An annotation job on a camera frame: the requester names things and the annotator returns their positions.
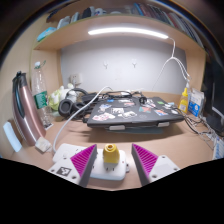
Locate blue white box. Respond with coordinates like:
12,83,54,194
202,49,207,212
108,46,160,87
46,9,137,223
187,88,205,118

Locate black cable bundle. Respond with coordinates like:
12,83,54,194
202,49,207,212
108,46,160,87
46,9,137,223
182,113,218,148

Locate white hanging cable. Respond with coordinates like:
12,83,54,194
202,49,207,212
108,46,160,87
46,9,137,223
151,37,193,93

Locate white wall socket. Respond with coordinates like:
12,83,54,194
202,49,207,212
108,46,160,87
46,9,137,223
69,73,83,86

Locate yellow charger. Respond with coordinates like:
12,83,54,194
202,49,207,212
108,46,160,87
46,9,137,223
102,143,120,165

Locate green white plush toy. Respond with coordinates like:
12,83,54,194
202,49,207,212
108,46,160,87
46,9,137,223
48,83,78,112

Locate sticker-covered dark laptop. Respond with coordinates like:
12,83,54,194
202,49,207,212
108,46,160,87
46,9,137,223
86,96,185,128

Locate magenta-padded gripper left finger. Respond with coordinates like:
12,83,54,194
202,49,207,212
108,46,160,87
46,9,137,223
48,143,98,188

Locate pink thermos jug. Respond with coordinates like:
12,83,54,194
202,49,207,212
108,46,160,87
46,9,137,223
11,70,47,147

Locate white light bar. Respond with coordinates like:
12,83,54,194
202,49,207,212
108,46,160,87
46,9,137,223
87,26,170,40

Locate white power strip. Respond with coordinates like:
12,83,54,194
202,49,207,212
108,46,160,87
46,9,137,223
52,143,130,182

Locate black monitor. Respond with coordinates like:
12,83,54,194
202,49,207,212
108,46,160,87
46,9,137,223
201,56,224,134

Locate black headphones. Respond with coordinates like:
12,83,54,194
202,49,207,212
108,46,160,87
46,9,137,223
58,88,89,118

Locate white flat case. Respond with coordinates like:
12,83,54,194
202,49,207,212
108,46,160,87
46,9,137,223
2,121,23,153

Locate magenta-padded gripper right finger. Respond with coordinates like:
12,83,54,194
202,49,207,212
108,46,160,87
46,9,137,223
130,143,181,187

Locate clear plastic water bottle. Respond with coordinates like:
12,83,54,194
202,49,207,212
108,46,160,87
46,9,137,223
30,60,54,129

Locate yellow squeeze bottle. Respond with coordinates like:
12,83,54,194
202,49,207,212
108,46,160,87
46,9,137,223
178,87,190,114

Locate white power strip cable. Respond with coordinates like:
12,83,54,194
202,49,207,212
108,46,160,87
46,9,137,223
52,85,114,154

